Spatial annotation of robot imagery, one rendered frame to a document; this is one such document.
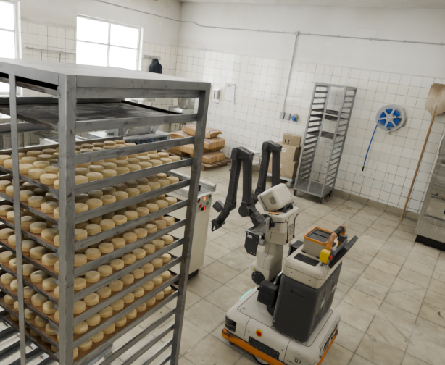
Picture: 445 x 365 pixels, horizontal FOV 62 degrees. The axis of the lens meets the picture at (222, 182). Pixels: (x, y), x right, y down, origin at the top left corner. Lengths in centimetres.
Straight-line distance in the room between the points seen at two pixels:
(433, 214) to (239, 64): 429
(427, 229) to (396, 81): 227
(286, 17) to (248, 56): 95
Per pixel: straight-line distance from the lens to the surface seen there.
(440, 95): 622
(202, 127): 147
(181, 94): 138
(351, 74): 652
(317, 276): 233
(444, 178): 529
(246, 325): 269
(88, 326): 149
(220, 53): 772
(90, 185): 116
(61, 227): 112
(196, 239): 328
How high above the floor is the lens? 189
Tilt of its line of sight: 18 degrees down
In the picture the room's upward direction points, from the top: 8 degrees clockwise
